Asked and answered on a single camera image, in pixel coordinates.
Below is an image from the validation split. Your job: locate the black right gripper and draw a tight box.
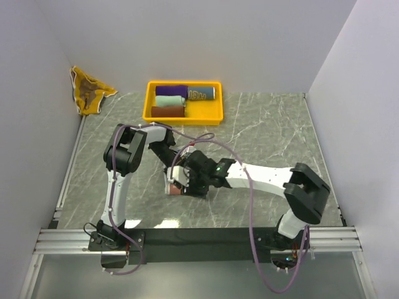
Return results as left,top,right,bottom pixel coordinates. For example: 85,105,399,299
181,167,211,200

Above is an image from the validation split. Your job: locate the striped rabbit print towel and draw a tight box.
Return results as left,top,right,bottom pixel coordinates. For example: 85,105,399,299
164,168,185,196

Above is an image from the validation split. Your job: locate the yellow brown towel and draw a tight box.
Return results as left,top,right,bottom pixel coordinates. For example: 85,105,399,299
70,66,118,116

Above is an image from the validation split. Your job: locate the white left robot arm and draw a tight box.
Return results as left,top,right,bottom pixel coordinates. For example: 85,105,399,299
97,123,189,250

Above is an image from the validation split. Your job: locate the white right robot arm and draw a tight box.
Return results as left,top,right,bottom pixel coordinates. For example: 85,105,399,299
182,150,330,249

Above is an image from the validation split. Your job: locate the brown rolled towel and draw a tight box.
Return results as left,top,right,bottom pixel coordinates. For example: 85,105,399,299
151,106,185,118

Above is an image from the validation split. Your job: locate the mint green rolled towel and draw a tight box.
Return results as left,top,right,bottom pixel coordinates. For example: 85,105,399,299
155,95,186,107

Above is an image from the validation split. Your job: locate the yellow plastic tray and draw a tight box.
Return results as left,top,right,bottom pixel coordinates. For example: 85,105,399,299
143,80,224,125

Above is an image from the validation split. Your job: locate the purple rolled towel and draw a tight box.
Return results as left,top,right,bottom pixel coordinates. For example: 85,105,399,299
155,85,188,98

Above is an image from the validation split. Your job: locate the blue lettered rolled towel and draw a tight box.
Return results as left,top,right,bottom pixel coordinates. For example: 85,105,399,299
187,86,216,101

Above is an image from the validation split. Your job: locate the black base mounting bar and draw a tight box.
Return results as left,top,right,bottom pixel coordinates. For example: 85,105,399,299
88,227,311,270

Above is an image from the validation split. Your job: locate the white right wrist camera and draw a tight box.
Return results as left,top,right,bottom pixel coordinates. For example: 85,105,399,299
166,166,190,187

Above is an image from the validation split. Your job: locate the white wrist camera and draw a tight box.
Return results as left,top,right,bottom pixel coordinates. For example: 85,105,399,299
180,142,197,159
166,166,190,187

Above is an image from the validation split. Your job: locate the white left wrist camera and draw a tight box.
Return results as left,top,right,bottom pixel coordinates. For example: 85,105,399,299
180,142,197,159

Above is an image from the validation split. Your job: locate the aluminium frame rail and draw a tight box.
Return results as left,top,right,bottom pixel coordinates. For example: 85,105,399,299
33,227,363,255

